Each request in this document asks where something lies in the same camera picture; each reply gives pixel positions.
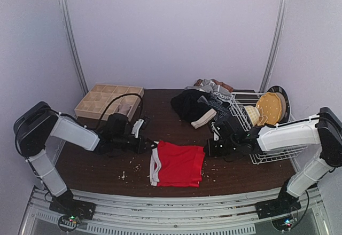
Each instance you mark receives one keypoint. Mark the cream checkered bowl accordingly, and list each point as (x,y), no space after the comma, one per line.
(254,115)

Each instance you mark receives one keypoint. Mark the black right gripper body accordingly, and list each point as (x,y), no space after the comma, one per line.
(210,147)

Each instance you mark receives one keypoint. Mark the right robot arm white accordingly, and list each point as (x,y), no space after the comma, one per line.
(323,130)

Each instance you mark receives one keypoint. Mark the black underwear white waistband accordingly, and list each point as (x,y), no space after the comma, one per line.
(192,106)

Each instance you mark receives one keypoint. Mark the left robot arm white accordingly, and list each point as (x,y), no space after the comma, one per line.
(41,126)

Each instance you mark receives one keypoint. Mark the tan beige underwear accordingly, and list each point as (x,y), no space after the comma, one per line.
(203,82)

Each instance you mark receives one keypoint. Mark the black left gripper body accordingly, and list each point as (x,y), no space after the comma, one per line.
(141,144)

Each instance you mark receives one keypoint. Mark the white wire dish rack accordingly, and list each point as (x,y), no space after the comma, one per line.
(273,146)

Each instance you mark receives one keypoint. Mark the striped dark underwear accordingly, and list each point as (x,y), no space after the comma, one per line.
(221,107)

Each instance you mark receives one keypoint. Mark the yellow dotted plate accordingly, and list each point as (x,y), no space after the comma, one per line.
(270,109)

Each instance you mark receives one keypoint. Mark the metal frame post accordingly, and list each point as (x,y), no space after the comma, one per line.
(72,46)
(274,45)

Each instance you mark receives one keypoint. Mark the red underwear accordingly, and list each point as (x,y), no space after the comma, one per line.
(176,166)

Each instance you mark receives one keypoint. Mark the grey lettered underwear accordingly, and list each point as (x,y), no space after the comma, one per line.
(216,90)

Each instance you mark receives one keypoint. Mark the right metal frame post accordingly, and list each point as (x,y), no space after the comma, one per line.
(274,45)

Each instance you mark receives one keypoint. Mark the wooden compartment tray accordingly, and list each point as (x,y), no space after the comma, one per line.
(107,98)

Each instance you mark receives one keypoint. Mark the dark round plate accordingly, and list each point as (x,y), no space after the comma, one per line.
(286,107)

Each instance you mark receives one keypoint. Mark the left metal frame post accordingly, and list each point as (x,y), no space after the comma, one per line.
(72,46)

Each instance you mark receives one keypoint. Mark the pink and white underwear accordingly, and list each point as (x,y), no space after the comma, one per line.
(124,109)

